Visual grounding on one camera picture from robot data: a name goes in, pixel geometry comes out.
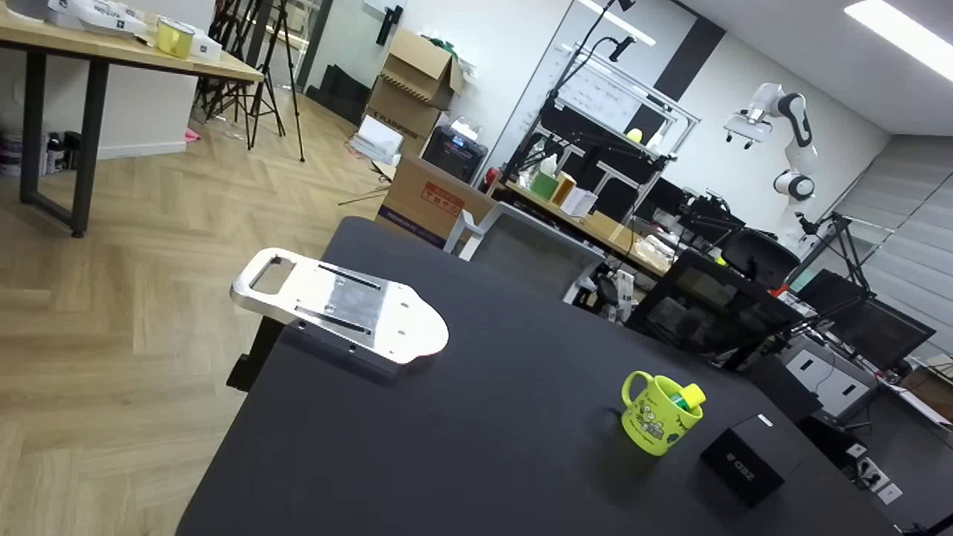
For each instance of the green yellow glue stick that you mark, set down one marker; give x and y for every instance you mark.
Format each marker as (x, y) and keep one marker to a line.
(693, 396)

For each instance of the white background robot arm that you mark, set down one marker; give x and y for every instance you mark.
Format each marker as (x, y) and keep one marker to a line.
(793, 119)

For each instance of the cardboard box with red print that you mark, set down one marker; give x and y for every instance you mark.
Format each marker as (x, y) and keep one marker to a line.
(429, 197)

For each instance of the closed plain cardboard box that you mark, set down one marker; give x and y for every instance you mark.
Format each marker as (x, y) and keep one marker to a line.
(398, 109)

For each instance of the open plain cardboard box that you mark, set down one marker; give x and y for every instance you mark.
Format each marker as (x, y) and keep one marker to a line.
(422, 61)

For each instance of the yellow mug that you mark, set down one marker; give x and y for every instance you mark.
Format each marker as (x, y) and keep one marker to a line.
(654, 422)

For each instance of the black box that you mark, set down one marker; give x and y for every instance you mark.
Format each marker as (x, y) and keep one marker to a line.
(749, 459)

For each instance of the white cabinet box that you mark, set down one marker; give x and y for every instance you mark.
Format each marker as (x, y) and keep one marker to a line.
(822, 375)

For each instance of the grey office chair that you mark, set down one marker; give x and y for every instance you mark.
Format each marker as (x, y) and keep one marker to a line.
(531, 252)

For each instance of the black printer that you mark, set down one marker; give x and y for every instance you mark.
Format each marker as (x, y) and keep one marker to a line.
(453, 152)

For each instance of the white paper stack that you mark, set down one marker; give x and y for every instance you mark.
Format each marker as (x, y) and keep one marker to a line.
(376, 142)

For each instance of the black shelf rack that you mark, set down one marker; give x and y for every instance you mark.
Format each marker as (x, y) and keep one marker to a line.
(598, 151)

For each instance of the black mesh office chair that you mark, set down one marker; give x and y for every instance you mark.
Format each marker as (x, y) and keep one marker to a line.
(711, 307)

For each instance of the black table clamp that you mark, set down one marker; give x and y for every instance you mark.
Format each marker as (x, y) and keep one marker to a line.
(255, 359)

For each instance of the yellow translucent container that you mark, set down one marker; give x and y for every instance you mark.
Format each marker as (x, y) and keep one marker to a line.
(170, 39)

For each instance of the black computer monitor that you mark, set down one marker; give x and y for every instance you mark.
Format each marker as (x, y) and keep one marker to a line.
(873, 326)

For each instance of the wooden table with black legs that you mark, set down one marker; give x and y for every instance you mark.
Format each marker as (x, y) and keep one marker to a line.
(121, 51)

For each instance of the white power strip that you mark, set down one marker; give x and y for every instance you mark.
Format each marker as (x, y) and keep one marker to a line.
(873, 474)

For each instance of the white clutter pile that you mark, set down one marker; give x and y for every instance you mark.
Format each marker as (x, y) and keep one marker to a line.
(99, 17)

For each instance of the black tripod with camera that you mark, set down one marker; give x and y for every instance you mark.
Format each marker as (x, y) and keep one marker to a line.
(834, 238)

